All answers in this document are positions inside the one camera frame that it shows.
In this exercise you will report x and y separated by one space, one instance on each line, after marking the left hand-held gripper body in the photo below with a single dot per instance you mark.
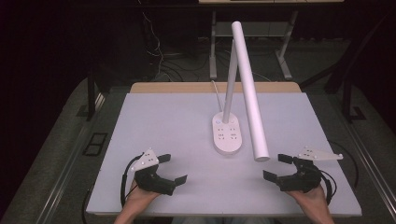
151 180

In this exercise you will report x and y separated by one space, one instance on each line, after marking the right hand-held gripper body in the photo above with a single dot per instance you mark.
302 179

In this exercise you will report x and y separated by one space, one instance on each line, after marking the person's left hand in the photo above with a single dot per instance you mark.
137 200

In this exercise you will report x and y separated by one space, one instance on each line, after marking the person's right hand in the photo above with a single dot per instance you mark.
313 202

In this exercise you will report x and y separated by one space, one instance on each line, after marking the white table cover sheet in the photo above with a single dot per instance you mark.
174 130

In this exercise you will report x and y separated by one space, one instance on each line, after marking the white desk lamp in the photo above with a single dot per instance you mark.
249 93

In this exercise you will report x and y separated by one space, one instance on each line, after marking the black metal stand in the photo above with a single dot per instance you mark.
91 93
347 90

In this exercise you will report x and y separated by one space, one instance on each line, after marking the black rectangular floor frame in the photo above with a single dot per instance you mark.
95 143

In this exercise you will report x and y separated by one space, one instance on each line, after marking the aluminium floor rail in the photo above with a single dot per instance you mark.
62 180
373 174

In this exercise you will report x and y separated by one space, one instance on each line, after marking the grey metal desk frame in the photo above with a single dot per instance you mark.
213 56

